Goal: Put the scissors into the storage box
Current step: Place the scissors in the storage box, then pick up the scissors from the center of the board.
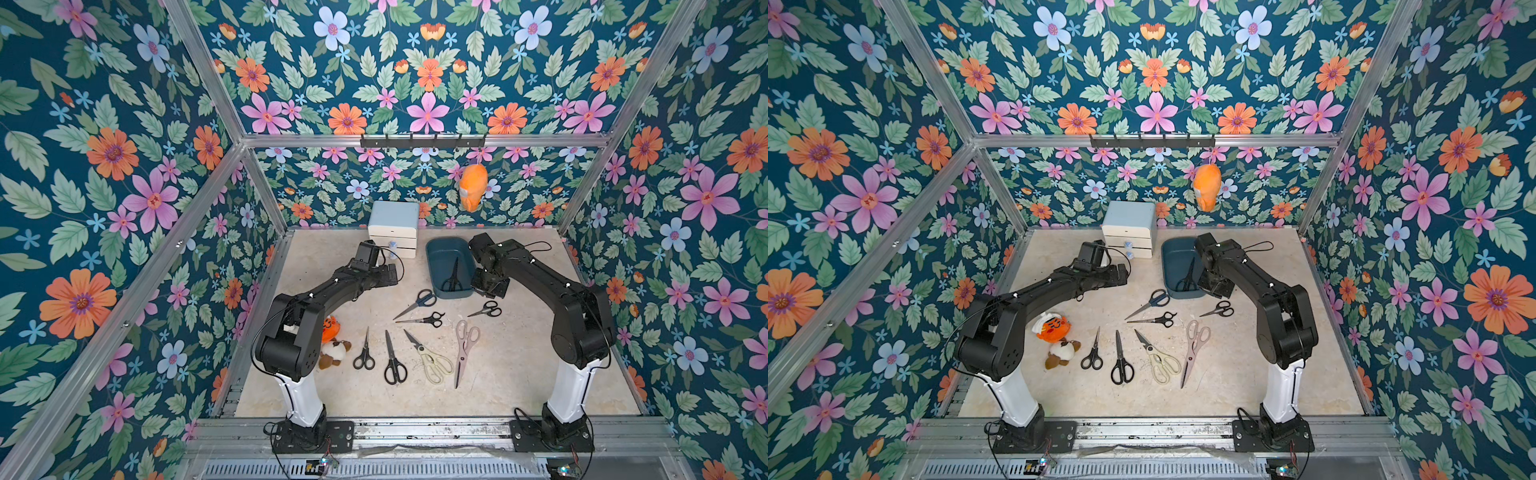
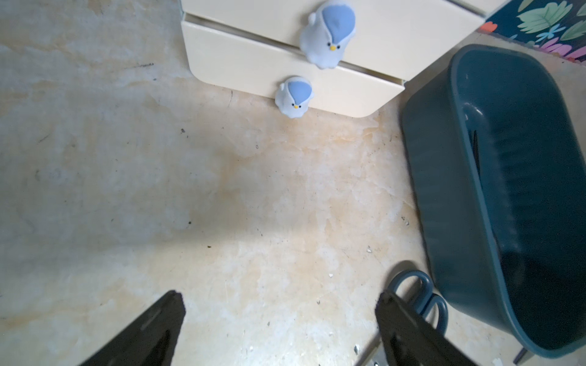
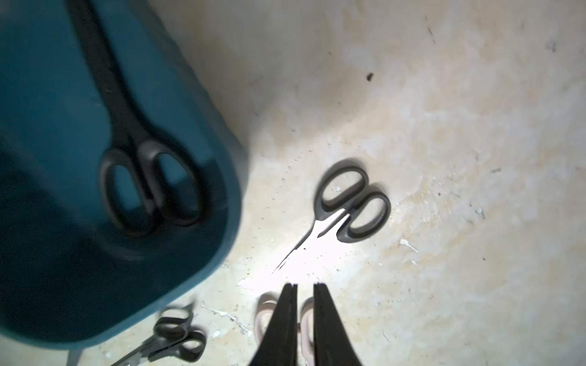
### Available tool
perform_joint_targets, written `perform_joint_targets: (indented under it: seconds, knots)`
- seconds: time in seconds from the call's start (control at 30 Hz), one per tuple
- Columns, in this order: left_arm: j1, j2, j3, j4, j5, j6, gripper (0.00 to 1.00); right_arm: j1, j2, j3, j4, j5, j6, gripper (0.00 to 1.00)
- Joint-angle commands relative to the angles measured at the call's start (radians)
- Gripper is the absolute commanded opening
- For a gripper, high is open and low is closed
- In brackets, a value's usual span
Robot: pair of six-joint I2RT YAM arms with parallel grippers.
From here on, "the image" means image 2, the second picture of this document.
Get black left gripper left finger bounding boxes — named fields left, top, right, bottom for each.
left=82, top=291, right=186, bottom=366

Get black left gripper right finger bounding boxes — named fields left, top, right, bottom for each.
left=375, top=291, right=474, bottom=365

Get teal plastic storage box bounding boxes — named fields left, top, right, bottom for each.
left=401, top=44, right=585, bottom=358

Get lower penguin drawer knob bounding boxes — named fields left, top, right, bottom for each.
left=275, top=76, right=314, bottom=119

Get penguin drawer knob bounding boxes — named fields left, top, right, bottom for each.
left=275, top=76, right=314, bottom=119
left=299, top=1, right=356, bottom=70

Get cream mini drawer cabinet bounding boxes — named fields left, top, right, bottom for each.
left=181, top=1, right=503, bottom=117

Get upper penguin drawer knob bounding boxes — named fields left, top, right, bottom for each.
left=299, top=1, right=356, bottom=70

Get blue handled scissors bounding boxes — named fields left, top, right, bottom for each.
left=356, top=269, right=450, bottom=366

